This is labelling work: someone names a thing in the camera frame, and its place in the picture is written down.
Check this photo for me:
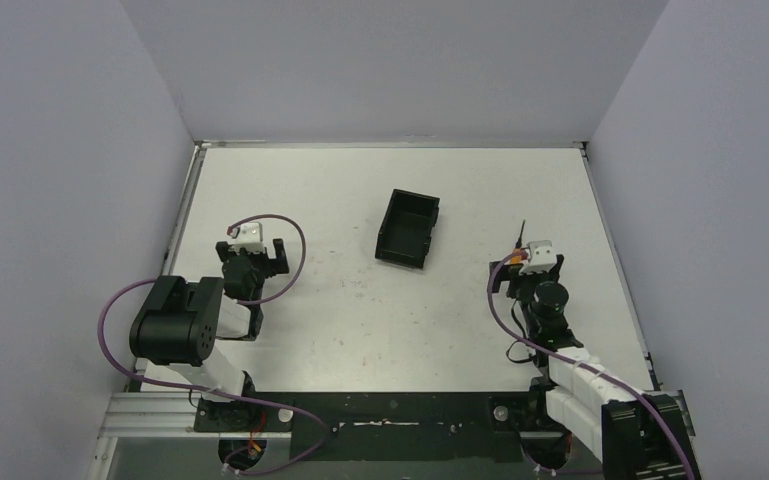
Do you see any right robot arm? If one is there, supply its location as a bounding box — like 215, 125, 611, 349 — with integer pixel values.
486, 250, 701, 479

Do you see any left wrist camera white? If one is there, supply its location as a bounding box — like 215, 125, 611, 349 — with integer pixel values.
228, 222, 266, 254

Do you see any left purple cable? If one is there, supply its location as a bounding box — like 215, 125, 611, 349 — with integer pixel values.
97, 213, 330, 477

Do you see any orange handle screwdriver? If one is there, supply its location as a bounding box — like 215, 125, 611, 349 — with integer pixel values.
510, 221, 529, 265

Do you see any aluminium rail frame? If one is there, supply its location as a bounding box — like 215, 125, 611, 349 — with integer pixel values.
91, 142, 693, 479

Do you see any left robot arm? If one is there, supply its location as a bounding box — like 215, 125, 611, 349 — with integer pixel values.
129, 238, 289, 432

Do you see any black plastic bin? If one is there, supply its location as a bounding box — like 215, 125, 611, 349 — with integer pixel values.
374, 189, 440, 269

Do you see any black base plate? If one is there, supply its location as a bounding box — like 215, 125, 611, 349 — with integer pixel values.
193, 391, 573, 467

